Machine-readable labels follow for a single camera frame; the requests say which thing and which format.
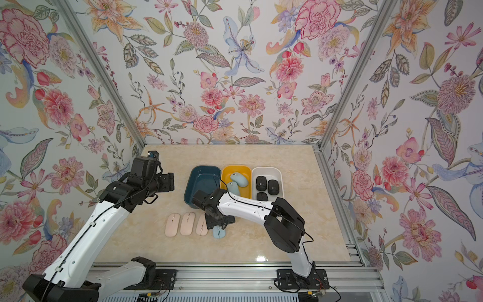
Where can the yellow storage box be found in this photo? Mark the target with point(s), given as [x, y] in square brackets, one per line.
[245, 192]

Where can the pink mouse far left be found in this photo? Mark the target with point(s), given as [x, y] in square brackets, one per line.
[172, 224]

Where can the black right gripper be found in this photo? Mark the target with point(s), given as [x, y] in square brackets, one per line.
[210, 224]

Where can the pink mouse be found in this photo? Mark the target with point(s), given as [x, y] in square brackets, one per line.
[201, 227]
[172, 224]
[187, 223]

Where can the dark teal storage box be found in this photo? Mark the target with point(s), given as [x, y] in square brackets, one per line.
[204, 178]

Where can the pink mouse middle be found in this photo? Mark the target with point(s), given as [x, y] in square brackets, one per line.
[187, 223]

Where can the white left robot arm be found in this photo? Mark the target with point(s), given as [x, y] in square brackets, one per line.
[68, 279]

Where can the white storage box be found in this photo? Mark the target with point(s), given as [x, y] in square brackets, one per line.
[269, 173]

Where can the left aluminium corner post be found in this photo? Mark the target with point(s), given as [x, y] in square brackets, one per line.
[73, 23]

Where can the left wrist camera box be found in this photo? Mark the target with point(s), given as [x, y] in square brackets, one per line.
[146, 166]

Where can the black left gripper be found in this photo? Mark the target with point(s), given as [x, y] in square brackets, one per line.
[168, 179]

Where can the light blue mouse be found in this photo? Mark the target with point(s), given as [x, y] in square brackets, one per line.
[240, 179]
[219, 232]
[233, 188]

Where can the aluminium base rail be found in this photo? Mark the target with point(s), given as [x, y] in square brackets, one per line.
[350, 281]

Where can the pink mouse right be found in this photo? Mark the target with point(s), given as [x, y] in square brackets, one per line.
[201, 227]

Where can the black mouse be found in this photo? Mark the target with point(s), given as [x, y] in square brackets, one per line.
[262, 196]
[261, 183]
[273, 187]

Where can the aluminium corner post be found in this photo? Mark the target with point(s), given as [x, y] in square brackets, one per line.
[73, 23]
[377, 28]

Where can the right aluminium corner post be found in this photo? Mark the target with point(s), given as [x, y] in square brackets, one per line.
[377, 28]

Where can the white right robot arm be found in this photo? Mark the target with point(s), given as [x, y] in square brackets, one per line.
[284, 226]

